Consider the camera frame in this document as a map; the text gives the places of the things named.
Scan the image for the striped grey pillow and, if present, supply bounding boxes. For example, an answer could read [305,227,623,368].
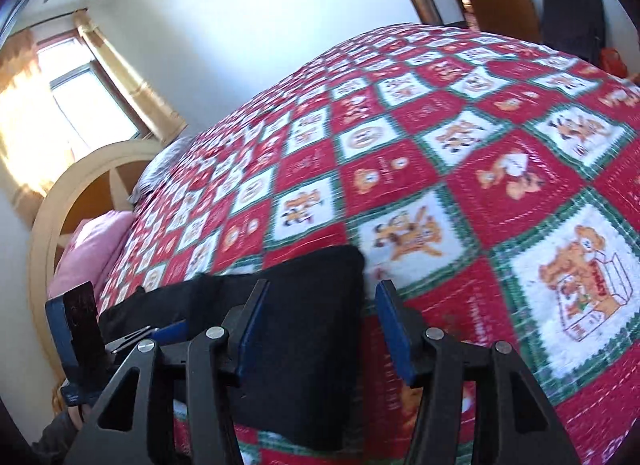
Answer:
[129,136,193,206]

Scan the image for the red bag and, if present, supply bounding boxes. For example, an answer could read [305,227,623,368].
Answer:
[599,47,628,78]

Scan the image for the wood framed window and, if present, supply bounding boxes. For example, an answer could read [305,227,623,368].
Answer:
[37,35,151,146]

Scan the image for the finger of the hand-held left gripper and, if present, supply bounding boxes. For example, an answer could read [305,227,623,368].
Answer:
[104,320,189,353]

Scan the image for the black pants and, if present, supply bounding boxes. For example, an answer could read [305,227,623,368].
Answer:
[97,244,368,451]

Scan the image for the cream and wood headboard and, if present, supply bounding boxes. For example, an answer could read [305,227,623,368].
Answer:
[27,139,163,381]

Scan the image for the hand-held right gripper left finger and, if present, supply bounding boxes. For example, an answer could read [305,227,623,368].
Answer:
[65,279,272,465]

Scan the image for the person's left hand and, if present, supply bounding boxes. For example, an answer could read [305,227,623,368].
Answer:
[66,401,93,430]

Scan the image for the red printed patchwork quilt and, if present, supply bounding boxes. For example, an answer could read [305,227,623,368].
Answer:
[95,24,640,465]

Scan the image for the narrow yellow patterned curtain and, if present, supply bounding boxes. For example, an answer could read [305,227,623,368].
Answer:
[72,10,188,143]

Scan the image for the wide yellow patterned curtain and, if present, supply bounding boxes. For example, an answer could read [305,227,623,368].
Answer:
[0,30,76,226]

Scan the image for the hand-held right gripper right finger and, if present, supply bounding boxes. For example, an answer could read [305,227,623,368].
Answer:
[374,279,581,465]

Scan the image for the person's left forearm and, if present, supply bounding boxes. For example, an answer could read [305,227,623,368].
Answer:
[31,411,85,465]

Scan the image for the folded pink blanket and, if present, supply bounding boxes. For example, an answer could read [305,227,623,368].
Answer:
[47,210,135,301]

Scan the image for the black folding chair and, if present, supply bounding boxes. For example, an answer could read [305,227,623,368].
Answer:
[539,0,607,66]

